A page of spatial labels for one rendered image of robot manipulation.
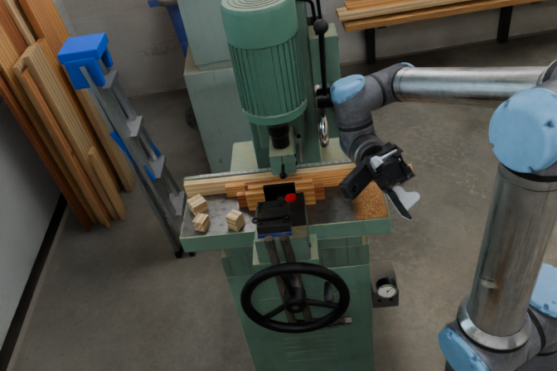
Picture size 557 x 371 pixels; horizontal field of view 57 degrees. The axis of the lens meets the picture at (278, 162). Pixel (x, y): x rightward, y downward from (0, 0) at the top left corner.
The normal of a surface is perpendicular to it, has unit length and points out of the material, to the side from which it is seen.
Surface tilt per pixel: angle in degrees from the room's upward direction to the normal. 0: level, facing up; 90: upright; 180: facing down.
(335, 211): 0
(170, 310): 0
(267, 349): 90
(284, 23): 90
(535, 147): 81
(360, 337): 90
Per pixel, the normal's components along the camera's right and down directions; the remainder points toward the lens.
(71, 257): -0.14, -0.77
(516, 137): -0.87, 0.27
